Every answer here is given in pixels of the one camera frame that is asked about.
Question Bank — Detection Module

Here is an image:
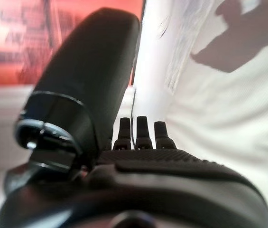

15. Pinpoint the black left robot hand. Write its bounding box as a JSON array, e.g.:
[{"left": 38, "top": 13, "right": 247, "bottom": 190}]
[{"left": 0, "top": 7, "right": 268, "bottom": 228}]

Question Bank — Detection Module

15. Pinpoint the beige bedspread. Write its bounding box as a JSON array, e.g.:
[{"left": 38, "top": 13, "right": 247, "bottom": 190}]
[{"left": 166, "top": 0, "right": 268, "bottom": 193}]

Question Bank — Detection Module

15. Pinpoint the red printed box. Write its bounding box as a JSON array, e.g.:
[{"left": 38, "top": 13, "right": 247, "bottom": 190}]
[{"left": 0, "top": 0, "right": 146, "bottom": 86}]

